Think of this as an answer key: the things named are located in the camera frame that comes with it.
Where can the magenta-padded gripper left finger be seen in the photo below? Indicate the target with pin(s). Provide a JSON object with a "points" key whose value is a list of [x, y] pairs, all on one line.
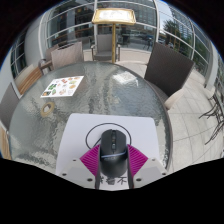
{"points": [[88, 161]]}

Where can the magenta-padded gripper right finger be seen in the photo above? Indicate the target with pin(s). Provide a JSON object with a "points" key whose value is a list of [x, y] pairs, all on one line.
{"points": [[137, 161]]}

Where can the black computer mouse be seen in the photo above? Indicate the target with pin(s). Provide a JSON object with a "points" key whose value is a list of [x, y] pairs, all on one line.
{"points": [[113, 160]]}

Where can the white mouse pad with drawing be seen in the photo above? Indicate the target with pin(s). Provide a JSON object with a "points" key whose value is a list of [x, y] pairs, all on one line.
{"points": [[80, 133]]}

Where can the beige tape roll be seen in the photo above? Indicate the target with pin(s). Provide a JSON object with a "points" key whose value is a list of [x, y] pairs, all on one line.
{"points": [[43, 112]]}

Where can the printed picture sheet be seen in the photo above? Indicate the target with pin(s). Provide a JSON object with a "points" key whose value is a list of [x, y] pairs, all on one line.
{"points": [[63, 86]]}

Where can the wooden slatted bench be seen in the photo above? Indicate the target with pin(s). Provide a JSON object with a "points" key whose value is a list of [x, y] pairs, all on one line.
{"points": [[28, 78], [4, 143]]}

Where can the black metal chair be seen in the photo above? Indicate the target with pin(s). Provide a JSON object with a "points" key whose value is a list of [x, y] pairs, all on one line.
{"points": [[215, 115]]}

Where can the grey wicker armchair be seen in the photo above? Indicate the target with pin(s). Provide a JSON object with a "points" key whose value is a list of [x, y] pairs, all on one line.
{"points": [[45, 62], [105, 43]]}

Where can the gold menu stand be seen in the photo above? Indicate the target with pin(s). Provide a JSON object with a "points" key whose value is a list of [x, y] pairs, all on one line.
{"points": [[113, 16]]}

